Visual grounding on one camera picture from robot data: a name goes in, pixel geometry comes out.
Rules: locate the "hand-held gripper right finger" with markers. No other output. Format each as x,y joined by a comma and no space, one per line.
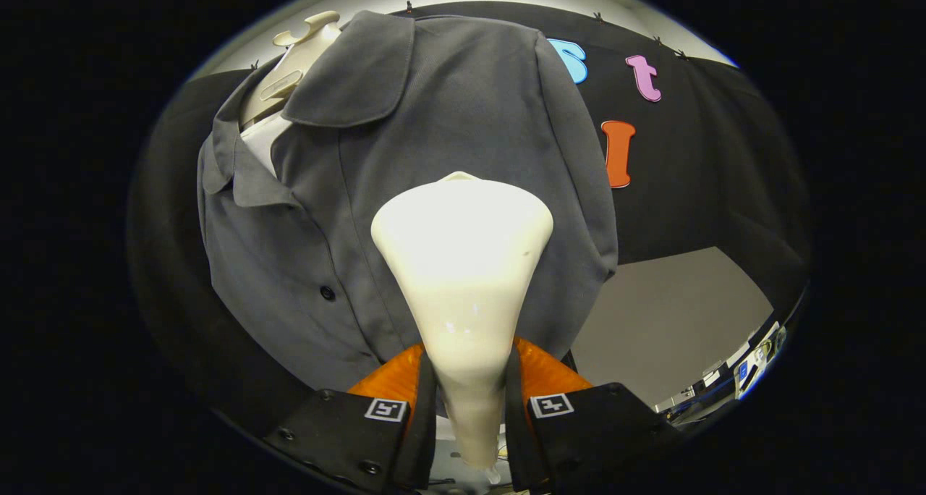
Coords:
517,422

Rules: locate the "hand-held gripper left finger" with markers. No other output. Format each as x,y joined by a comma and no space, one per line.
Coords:
423,422

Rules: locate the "white garment steamer head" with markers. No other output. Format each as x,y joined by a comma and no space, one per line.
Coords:
463,263

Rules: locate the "grey button shirt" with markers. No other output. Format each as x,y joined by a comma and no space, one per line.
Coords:
448,104

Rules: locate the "cream steamer hanger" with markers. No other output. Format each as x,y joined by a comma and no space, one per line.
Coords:
293,68

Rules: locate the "grey cabinet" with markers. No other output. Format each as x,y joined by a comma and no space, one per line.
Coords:
665,321

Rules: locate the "white inner cloth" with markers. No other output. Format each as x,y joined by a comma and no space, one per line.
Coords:
262,140

